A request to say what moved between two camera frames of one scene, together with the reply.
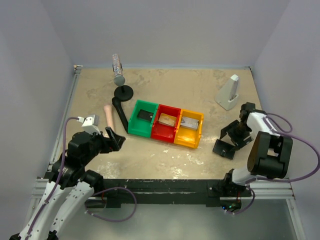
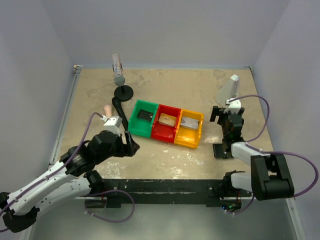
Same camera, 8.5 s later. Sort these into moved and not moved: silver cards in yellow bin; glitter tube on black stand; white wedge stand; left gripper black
Moved: left gripper black
Not moved: white wedge stand; glitter tube on black stand; silver cards in yellow bin
